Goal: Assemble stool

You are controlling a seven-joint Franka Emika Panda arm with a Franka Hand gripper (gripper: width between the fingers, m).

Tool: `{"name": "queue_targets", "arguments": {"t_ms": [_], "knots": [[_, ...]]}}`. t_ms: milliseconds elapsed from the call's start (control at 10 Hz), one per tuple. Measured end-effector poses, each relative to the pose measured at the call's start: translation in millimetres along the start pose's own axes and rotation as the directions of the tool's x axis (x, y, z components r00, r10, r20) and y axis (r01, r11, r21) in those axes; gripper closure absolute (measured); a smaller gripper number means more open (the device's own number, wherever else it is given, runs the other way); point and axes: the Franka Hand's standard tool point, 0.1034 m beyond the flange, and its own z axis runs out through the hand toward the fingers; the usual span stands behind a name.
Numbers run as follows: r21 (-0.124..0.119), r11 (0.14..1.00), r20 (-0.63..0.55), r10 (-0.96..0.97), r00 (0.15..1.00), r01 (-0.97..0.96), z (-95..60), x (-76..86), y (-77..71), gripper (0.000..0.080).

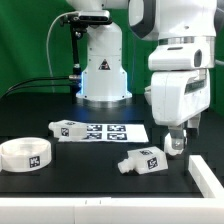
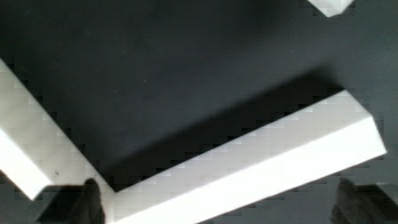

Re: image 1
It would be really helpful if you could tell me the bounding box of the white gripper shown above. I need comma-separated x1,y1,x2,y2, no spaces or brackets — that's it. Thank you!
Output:
148,44,211,149

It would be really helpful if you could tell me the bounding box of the white round stool seat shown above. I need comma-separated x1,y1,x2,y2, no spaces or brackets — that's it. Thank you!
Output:
0,137,52,172

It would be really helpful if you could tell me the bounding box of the white L-shaped fence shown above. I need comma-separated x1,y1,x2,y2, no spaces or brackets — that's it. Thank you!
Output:
0,155,224,224

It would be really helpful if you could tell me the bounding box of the white marker sheet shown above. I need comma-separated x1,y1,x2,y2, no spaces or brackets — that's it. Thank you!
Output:
58,123,150,144

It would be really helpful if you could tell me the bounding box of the black cable lower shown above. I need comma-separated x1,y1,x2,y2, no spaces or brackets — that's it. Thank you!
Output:
0,83,82,100

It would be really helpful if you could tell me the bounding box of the black cable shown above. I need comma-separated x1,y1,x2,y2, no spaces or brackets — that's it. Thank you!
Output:
0,83,82,100
6,76,82,93

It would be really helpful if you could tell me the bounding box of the black cable upper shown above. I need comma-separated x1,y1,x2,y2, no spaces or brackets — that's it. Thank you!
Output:
6,76,82,93

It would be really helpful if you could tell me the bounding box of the black camera stand pole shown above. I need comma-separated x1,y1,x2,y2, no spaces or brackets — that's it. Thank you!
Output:
70,27,82,103

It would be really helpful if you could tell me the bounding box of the black camera on stand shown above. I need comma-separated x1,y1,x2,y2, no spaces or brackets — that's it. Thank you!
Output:
60,10,111,25

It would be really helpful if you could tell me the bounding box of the grey camera cable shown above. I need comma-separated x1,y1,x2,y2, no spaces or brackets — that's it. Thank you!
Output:
45,11,80,94

